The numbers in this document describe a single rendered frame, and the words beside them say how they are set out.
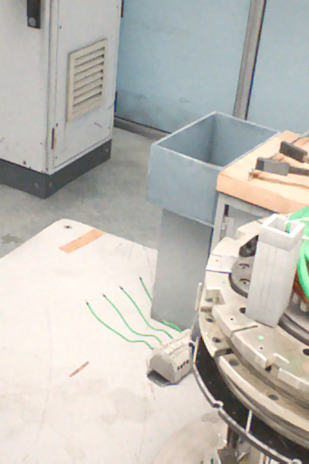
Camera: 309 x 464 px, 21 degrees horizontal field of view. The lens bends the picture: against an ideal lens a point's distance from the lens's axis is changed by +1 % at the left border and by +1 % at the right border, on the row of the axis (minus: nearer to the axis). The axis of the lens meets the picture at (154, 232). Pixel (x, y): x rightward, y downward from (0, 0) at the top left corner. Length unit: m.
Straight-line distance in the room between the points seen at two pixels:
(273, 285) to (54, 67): 2.38
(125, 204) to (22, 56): 0.67
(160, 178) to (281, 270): 0.44
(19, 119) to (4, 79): 0.15
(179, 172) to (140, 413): 0.31
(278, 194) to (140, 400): 0.32
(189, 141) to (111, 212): 1.98
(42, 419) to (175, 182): 0.34
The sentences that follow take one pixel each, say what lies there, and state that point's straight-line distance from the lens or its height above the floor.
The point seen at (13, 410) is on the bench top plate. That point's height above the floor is 0.78.
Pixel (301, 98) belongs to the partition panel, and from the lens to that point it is 3.23.
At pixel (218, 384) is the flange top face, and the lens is 0.77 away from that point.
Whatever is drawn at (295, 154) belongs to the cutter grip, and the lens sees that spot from 1.06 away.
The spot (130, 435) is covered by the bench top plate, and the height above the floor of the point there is 0.78.
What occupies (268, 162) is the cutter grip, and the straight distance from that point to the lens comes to 1.02.
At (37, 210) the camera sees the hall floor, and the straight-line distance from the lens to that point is 3.13.
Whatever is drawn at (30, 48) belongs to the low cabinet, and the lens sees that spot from 3.01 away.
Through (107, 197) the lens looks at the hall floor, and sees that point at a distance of 3.25.
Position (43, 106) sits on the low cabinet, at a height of 0.38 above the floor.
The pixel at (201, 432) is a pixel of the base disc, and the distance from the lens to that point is 1.04.
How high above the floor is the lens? 1.50
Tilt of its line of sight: 30 degrees down
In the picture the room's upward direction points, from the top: 6 degrees clockwise
